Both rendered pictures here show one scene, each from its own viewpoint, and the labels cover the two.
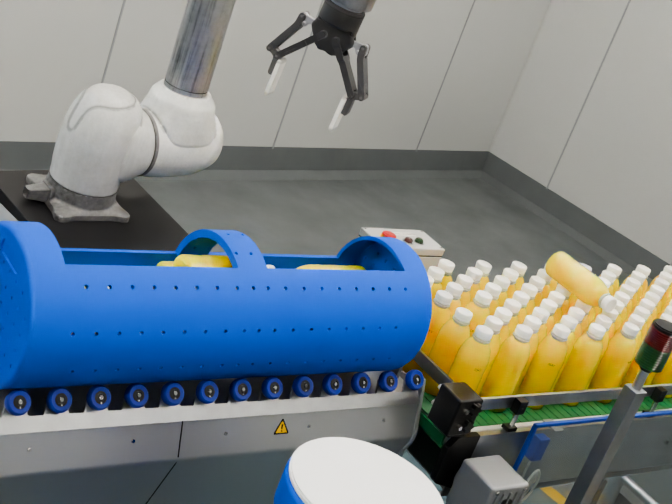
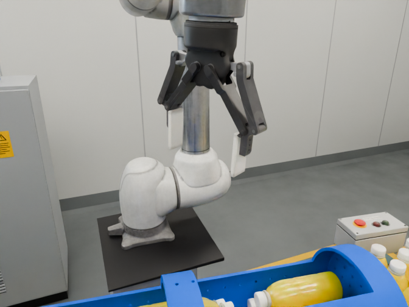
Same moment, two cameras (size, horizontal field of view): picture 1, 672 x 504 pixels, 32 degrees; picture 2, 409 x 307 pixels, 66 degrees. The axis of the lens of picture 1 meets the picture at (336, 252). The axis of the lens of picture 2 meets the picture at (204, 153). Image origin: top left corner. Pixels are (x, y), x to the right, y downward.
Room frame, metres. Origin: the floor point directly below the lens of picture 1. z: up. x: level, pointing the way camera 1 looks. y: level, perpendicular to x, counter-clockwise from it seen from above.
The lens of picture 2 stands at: (1.64, -0.08, 1.70)
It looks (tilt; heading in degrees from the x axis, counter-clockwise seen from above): 21 degrees down; 28
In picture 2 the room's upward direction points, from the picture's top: straight up
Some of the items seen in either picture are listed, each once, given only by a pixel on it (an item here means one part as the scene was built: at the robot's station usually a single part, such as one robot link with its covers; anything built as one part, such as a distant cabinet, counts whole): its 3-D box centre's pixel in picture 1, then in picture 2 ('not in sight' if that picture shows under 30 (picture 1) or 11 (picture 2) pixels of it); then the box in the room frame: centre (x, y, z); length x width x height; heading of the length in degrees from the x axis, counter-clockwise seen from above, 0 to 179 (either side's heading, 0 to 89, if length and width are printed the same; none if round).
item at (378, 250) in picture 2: not in sight; (378, 250); (2.57, -0.17, 1.10); 0.04 x 0.04 x 0.02
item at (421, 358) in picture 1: (414, 351); not in sight; (2.42, -0.24, 0.96); 0.40 x 0.01 x 0.03; 42
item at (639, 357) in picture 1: (652, 355); not in sight; (2.36, -0.71, 1.18); 0.06 x 0.06 x 0.05
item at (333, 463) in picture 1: (367, 488); not in sight; (1.71, -0.19, 1.03); 0.28 x 0.28 x 0.01
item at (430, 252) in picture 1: (396, 255); (369, 234); (2.72, -0.14, 1.05); 0.20 x 0.10 x 0.10; 132
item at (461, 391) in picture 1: (453, 410); not in sight; (2.25, -0.35, 0.95); 0.10 x 0.07 x 0.10; 42
